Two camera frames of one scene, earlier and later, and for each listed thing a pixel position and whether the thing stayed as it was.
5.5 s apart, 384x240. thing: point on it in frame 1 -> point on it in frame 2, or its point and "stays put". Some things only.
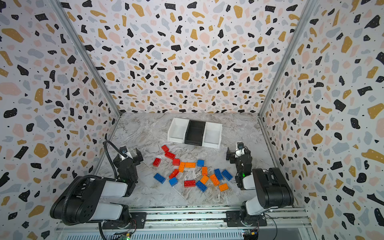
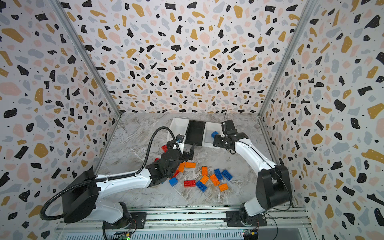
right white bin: x=212 y=135 stays put
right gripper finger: x=228 y=154 -> x=219 y=141
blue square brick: x=173 y=181 stays put
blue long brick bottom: x=203 y=187 stays put
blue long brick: x=227 y=175 stays put
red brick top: x=165 y=149 stays put
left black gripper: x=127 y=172 -> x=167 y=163
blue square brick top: x=200 y=163 -> x=213 y=134
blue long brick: x=218 y=174 stays put
